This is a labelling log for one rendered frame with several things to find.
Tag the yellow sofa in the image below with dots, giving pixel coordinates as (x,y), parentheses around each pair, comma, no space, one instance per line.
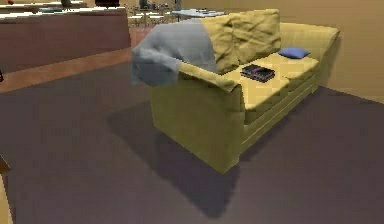
(206,126)

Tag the grey blanket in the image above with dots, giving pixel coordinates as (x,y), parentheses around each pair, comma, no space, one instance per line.
(173,46)

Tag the black flat box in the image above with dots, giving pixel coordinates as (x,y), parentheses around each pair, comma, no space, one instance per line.
(258,72)

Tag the yellow crumpled cushion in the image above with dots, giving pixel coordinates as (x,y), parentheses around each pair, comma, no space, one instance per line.
(246,36)

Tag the pale grey table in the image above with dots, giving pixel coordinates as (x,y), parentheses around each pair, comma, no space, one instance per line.
(196,13)

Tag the blue small pillow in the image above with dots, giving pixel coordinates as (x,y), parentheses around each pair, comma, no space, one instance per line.
(294,52)

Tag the brown long counter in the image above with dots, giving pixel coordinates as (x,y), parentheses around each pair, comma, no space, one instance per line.
(63,36)

